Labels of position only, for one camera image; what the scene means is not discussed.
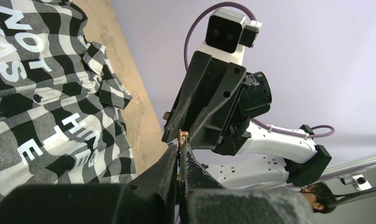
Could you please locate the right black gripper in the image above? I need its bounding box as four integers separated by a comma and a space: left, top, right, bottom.
162, 51, 272, 156

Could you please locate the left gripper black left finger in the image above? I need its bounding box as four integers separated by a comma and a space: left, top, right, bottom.
0, 145, 177, 224

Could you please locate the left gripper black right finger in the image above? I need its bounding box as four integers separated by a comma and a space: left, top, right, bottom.
179, 143, 315, 224

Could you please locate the gold glitter brooch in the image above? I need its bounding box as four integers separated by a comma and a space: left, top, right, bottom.
177, 129, 189, 154

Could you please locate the black white plaid shirt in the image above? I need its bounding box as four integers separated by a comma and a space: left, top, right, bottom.
0, 0, 137, 203

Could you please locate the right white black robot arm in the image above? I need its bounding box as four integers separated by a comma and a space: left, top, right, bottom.
162, 51, 332, 189

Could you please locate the person head dark hair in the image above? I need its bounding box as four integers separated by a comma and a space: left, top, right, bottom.
300, 182, 336, 214

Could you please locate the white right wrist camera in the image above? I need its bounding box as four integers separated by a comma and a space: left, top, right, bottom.
199, 8, 262, 65

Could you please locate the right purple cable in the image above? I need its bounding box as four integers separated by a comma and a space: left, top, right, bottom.
184, 1, 336, 139

